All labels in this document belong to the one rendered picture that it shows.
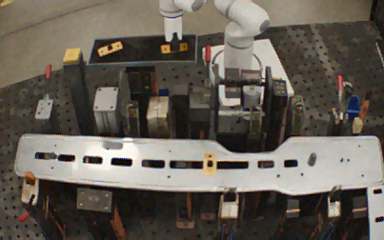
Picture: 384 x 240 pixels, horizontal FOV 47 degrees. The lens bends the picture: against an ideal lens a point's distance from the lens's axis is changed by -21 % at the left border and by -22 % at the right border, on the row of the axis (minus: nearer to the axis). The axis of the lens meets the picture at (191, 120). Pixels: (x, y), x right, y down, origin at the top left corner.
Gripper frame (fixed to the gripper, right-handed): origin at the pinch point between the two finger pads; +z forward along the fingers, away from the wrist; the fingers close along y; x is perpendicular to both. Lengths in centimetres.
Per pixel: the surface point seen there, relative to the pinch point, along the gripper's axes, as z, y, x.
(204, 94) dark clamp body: 11.1, 13.8, 7.6
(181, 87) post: 8.7, 11.7, 0.8
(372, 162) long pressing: 18, 46, 66
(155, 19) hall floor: 119, -151, -1
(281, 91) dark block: 6.6, 19.4, 31.8
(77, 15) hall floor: 119, -175, -62
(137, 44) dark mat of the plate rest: 2.5, -4.6, -11.9
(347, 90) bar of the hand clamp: -3, 29, 54
